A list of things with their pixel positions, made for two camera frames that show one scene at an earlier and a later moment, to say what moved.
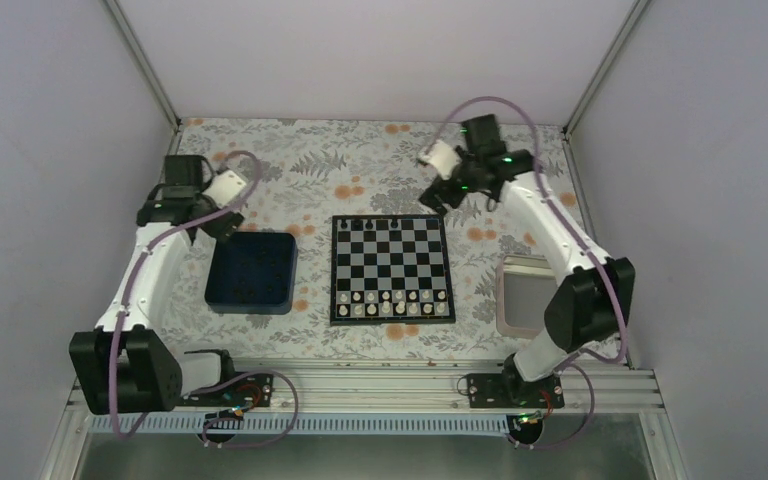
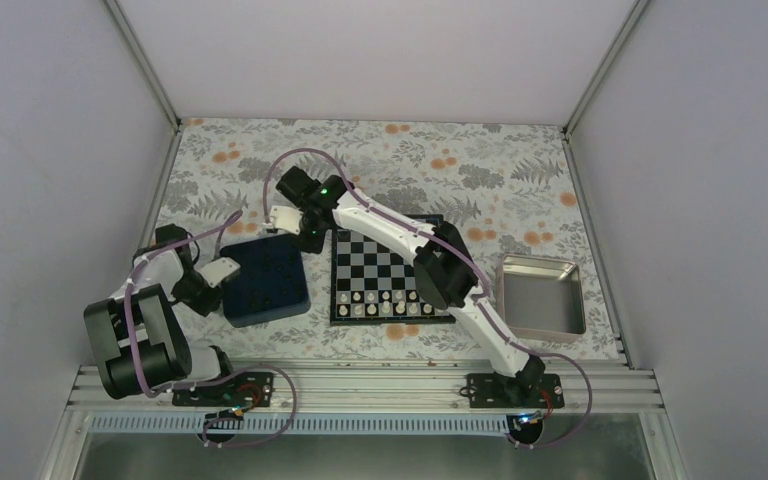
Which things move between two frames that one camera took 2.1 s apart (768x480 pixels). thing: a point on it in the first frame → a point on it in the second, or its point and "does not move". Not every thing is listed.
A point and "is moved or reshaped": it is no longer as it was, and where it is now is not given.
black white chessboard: (389, 269) does not move
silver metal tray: (525, 286) does not move
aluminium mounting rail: (616, 389) does not move
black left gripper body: (222, 228) → (186, 290)
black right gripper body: (453, 198) → (316, 242)
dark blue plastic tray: (252, 273) is moved or reshaped
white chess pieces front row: (386, 309) does not move
